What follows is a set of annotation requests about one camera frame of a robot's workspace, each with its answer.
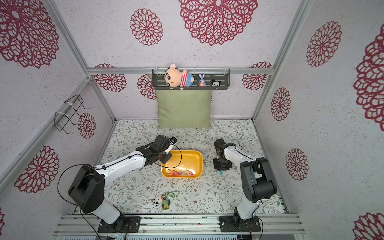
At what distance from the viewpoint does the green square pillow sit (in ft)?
3.17

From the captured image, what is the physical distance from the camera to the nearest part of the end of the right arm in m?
0.71

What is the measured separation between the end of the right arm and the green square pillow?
31 centimetres
